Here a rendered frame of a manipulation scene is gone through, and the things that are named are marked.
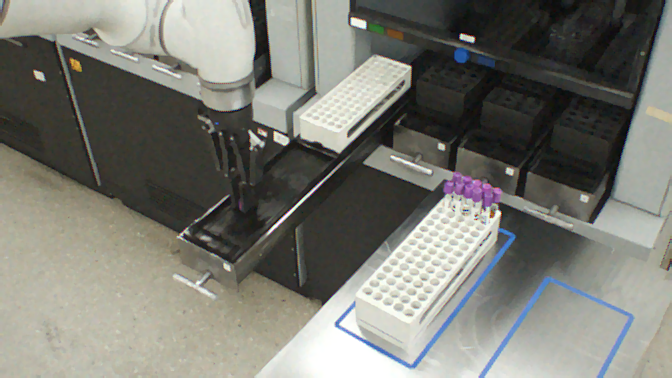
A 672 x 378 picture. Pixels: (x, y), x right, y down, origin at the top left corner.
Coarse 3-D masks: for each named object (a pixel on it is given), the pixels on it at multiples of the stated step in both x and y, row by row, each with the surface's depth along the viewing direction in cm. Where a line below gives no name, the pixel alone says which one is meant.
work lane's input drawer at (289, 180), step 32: (384, 128) 160; (288, 160) 150; (320, 160) 150; (352, 160) 152; (256, 192) 143; (288, 192) 143; (320, 192) 145; (192, 224) 134; (224, 224) 136; (256, 224) 136; (288, 224) 138; (192, 256) 134; (224, 256) 129; (256, 256) 133; (192, 288) 131
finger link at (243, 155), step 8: (232, 136) 126; (232, 144) 127; (248, 144) 130; (240, 152) 128; (248, 152) 130; (240, 160) 130; (248, 160) 131; (240, 168) 131; (248, 168) 131; (240, 176) 132; (248, 176) 132; (240, 184) 132; (248, 184) 133
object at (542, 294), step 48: (432, 192) 139; (528, 240) 129; (576, 240) 128; (480, 288) 121; (528, 288) 120; (576, 288) 120; (624, 288) 120; (336, 336) 114; (432, 336) 113; (480, 336) 113; (528, 336) 113; (576, 336) 113; (624, 336) 112
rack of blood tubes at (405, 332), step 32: (448, 224) 123; (480, 224) 123; (416, 256) 119; (448, 256) 118; (480, 256) 124; (384, 288) 114; (416, 288) 113; (448, 288) 119; (384, 320) 110; (416, 320) 109
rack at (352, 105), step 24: (360, 72) 165; (384, 72) 164; (408, 72) 164; (336, 96) 156; (360, 96) 157; (384, 96) 158; (312, 120) 150; (336, 120) 151; (360, 120) 159; (336, 144) 149
